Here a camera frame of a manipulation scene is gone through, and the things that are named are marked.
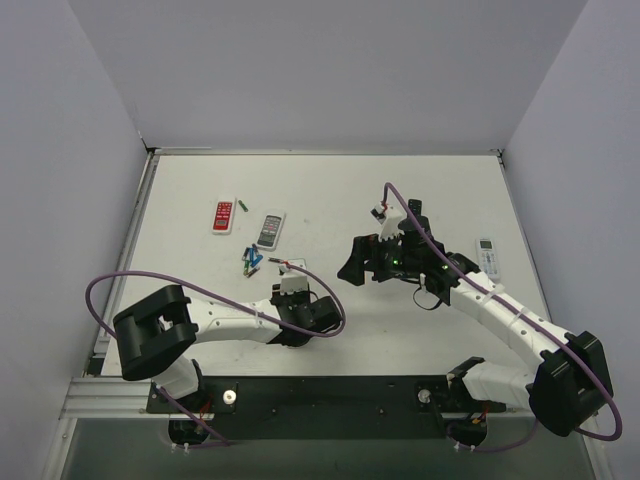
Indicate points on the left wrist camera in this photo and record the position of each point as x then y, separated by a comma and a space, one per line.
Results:
290, 282

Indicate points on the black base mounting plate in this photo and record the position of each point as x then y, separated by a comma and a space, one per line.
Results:
406, 407

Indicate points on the blue battery slanted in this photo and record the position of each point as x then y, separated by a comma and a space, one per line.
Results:
257, 260

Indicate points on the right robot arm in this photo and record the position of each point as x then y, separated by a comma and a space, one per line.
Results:
565, 379

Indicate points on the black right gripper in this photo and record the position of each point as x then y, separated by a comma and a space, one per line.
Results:
373, 257

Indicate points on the black slim remote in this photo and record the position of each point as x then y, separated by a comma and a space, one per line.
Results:
415, 206

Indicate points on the white air conditioner remote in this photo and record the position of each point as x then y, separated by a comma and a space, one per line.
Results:
488, 258

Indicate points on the grey and white remote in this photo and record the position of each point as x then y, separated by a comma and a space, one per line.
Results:
270, 230

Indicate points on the white battery cover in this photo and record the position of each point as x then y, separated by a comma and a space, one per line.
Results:
296, 264

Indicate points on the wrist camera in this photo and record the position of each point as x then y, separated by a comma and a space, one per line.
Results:
389, 219
290, 282

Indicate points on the red and white remote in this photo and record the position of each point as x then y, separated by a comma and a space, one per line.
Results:
224, 213

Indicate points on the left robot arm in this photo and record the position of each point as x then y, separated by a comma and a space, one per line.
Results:
154, 333

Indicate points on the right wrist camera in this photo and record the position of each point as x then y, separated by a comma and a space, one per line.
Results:
389, 219

